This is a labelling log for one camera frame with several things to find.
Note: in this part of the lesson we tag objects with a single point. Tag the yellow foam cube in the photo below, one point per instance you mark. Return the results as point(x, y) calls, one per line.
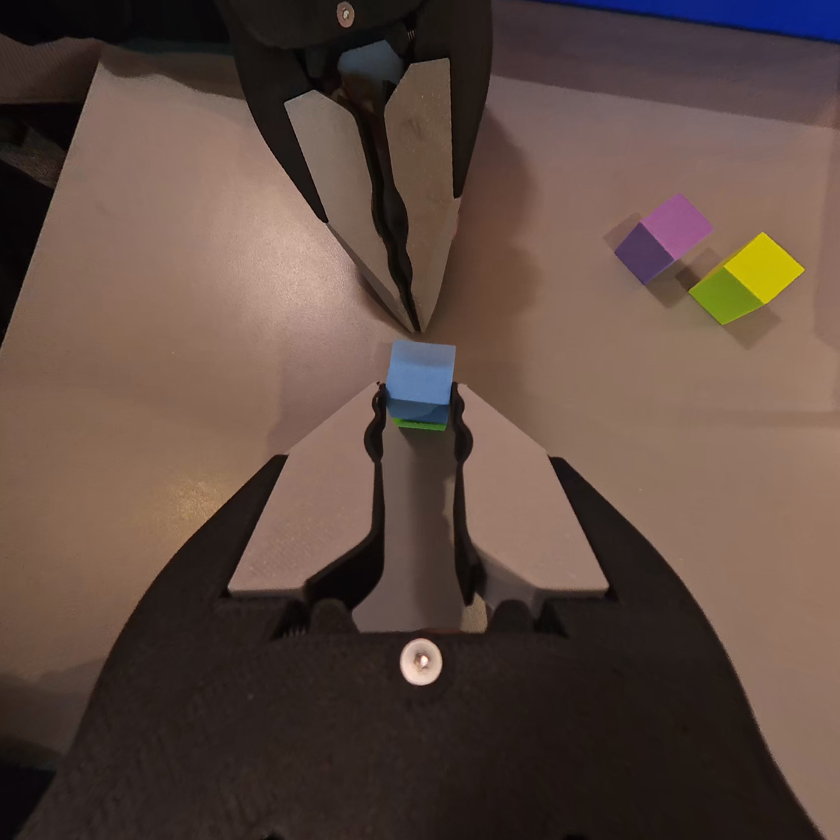
point(754, 275)

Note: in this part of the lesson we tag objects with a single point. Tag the purple foam cube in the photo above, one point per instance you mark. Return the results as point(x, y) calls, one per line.
point(669, 229)

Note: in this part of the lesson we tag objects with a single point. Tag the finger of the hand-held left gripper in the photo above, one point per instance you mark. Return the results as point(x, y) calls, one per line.
point(426, 144)
point(341, 177)

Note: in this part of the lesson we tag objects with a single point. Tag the blue foam cube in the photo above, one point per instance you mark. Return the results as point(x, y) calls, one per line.
point(420, 371)

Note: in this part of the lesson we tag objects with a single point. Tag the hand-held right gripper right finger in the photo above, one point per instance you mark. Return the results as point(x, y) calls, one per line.
point(525, 525)

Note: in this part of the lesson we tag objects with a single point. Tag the green foam cube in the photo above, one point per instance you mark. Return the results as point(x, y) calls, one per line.
point(423, 425)

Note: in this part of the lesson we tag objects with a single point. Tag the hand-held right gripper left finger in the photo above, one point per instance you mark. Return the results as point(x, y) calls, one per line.
point(308, 525)

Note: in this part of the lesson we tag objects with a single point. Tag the blue plastic bin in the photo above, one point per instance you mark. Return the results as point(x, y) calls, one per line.
point(722, 13)

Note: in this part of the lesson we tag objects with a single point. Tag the person's black clothing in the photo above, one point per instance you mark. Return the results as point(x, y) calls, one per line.
point(23, 216)

